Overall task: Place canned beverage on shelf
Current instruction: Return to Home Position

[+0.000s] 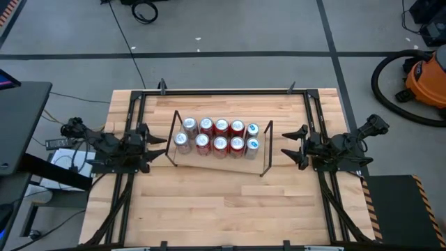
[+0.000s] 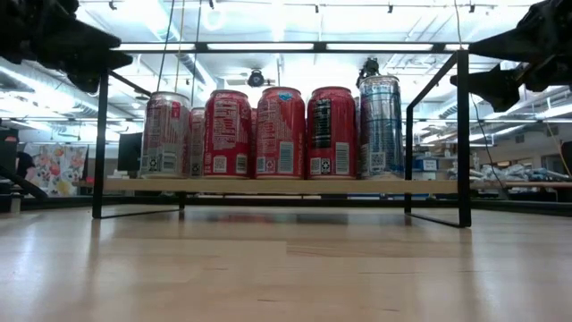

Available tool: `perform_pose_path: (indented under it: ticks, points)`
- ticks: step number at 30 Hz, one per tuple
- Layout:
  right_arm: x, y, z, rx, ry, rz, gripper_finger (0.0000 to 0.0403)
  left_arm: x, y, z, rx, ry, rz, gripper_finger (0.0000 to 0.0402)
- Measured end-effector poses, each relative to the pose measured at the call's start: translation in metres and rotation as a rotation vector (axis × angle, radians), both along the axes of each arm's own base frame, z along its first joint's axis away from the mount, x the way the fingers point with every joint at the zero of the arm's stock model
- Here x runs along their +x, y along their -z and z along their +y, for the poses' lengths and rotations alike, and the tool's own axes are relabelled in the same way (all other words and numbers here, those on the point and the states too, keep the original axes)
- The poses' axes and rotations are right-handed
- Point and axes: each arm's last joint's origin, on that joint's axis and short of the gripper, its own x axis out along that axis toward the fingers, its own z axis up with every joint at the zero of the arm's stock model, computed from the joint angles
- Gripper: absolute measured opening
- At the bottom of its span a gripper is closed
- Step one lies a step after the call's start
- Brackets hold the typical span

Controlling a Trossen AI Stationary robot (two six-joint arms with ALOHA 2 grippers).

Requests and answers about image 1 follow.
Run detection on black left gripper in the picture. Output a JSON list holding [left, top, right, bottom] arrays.
[[120, 123, 168, 174]]

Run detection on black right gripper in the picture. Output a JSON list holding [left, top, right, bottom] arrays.
[[280, 124, 330, 172]]

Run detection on silver Diet Coke can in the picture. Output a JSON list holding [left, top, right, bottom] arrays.
[[173, 131, 192, 155], [182, 116, 199, 140]]

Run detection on silver blue Red Bull can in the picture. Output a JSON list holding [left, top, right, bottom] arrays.
[[245, 122, 261, 139], [244, 137, 261, 160]]

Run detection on red Coca-Cola can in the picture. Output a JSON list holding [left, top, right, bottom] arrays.
[[194, 132, 212, 157], [199, 116, 215, 137]]

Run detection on red Coke Zero can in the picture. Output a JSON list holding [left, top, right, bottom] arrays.
[[229, 136, 246, 160], [230, 119, 246, 139]]

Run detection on white flat box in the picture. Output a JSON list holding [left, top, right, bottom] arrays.
[[39, 148, 98, 192]]

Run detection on black power adapter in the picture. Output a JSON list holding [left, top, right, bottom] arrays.
[[45, 138, 76, 151]]

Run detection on orange shop vacuum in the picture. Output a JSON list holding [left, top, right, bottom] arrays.
[[370, 48, 446, 128], [396, 44, 446, 109]]

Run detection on black desk stand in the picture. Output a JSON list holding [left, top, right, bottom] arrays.
[[0, 153, 93, 251]]

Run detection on black hazard-striped floor mat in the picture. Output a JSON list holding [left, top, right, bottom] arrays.
[[0, 0, 19, 28], [360, 174, 446, 249]]

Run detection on black desk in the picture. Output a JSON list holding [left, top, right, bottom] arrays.
[[0, 80, 53, 176]]

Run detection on black desk monitor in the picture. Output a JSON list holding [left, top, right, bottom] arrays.
[[0, 68, 22, 91]]

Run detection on black equipment cases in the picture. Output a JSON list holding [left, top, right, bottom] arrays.
[[401, 0, 446, 48]]

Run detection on wooden shelf black metal frame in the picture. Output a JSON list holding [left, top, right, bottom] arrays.
[[164, 109, 275, 178]]

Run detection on black table frame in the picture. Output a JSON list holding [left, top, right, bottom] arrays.
[[79, 78, 379, 251]]

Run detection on long black floor cable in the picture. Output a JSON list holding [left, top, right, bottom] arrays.
[[106, 0, 147, 90]]

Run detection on black coiled cable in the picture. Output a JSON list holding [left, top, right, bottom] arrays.
[[130, 0, 160, 25]]

